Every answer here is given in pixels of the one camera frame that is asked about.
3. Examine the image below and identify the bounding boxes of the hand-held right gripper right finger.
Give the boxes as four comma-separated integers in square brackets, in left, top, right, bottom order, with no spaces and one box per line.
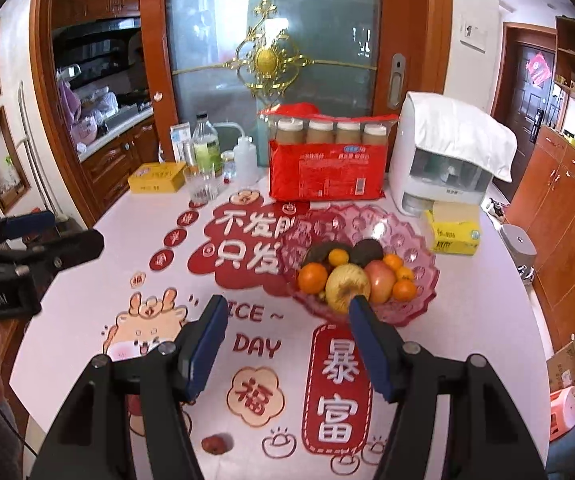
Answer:
[348,295,548,480]

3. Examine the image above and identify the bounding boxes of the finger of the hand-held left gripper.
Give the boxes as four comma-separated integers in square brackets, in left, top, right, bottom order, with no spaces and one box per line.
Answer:
[14,229,106,287]
[0,210,57,261]

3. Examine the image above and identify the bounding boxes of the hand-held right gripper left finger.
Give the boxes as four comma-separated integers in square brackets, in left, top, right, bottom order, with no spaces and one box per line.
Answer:
[27,295,230,480]

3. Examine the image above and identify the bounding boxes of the brown kiwi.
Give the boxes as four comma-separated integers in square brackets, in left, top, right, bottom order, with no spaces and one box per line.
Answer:
[350,238,385,267]

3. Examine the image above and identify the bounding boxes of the dark overripe banana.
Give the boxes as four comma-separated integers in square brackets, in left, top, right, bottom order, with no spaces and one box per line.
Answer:
[301,241,352,268]

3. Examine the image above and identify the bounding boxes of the pink glass fruit bowl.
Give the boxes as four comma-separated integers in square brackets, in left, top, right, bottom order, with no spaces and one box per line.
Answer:
[276,204,441,329]

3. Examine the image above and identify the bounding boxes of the yellow apple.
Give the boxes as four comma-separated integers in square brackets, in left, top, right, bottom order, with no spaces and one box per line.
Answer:
[325,263,372,315]

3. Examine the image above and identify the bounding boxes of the red apple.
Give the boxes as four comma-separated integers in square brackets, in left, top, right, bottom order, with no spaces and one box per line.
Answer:
[365,259,397,305]

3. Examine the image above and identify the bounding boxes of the printed red and white tablecloth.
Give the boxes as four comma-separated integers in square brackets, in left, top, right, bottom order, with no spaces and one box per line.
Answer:
[10,180,553,480]

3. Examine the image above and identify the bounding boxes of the large orange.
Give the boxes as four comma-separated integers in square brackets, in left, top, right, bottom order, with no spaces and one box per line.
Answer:
[297,262,329,295]

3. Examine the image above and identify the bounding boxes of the dried red date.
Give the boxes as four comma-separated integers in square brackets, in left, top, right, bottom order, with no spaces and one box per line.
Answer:
[202,434,229,456]

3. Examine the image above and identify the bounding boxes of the yellow cardboard box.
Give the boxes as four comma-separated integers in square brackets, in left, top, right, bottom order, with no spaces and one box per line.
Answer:
[128,161,188,195]

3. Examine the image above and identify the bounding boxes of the clear drinking glass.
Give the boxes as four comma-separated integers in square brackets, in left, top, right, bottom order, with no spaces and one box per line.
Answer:
[183,165,218,206]

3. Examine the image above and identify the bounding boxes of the yellow tissue pack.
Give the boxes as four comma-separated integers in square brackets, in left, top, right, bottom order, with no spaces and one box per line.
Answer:
[425,202,483,257]

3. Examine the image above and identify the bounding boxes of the white and blue carton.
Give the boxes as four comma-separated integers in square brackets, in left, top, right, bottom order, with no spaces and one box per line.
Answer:
[170,122,195,167]

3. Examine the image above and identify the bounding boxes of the clear bottle with green label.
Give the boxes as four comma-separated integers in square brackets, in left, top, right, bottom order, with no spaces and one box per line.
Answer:
[192,112,223,179]

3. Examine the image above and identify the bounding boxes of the small glass jar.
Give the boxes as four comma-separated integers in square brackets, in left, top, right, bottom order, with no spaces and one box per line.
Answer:
[220,151,238,182]

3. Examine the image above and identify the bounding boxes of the grey trash bin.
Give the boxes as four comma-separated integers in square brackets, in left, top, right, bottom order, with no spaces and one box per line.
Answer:
[500,224,538,282]

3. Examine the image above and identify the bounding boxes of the white countertop appliance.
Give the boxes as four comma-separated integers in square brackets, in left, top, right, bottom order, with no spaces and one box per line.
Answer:
[390,91,493,219]

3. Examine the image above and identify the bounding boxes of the red pack of paper cups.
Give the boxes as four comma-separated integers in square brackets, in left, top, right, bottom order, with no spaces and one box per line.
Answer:
[258,102,399,202]

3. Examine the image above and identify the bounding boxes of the white squeeze bottle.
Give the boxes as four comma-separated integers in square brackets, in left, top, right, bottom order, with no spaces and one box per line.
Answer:
[216,121,261,186]

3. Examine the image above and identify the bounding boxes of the black range hood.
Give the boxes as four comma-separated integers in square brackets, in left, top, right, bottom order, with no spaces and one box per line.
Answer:
[51,16,143,82]

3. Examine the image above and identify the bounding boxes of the pink plastic stool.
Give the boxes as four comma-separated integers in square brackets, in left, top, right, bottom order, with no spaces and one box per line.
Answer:
[549,386,575,442]

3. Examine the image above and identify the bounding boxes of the white cloth cover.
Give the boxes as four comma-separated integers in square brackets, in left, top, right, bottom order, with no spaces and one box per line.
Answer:
[406,91,518,183]

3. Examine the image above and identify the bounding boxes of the gold door ornament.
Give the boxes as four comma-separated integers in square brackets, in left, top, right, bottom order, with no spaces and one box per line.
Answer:
[234,0,314,102]

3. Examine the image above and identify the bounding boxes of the dark wooden entry door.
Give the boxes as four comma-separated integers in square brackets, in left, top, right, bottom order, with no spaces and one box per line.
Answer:
[505,41,556,152]

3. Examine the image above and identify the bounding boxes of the red door decoration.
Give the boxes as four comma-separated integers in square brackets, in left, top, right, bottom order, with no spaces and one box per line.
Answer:
[526,51,555,87]

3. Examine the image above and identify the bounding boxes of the frosted glass sliding door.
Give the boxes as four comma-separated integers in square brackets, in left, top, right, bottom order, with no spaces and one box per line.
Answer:
[164,0,383,127]

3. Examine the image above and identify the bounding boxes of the wooden wall cabinet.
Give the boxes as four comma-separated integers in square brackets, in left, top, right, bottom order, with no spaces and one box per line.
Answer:
[507,16,575,348]

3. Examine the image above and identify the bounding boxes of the silver door handle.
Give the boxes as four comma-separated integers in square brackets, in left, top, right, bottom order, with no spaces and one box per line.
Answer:
[387,53,407,109]

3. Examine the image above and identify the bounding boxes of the white wall switch panel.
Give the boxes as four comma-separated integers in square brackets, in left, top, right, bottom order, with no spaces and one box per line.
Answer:
[460,14,488,52]

